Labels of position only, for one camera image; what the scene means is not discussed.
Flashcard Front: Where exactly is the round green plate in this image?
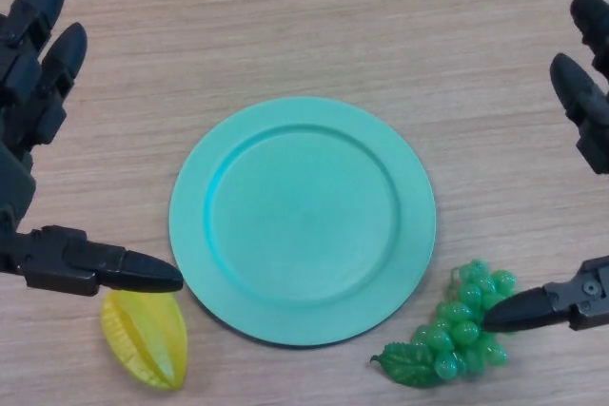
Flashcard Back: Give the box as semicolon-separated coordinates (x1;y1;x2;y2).
168;96;438;349

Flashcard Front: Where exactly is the green grape bunch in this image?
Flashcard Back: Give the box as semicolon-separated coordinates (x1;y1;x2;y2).
369;258;519;387

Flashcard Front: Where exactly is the yellow starfruit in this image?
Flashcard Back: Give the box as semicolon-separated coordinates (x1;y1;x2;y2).
100;290;190;392

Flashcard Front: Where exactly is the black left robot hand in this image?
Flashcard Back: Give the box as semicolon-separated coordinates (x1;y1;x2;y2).
0;0;185;298

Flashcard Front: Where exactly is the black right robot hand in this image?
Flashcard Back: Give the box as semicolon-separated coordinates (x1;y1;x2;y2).
481;0;609;335

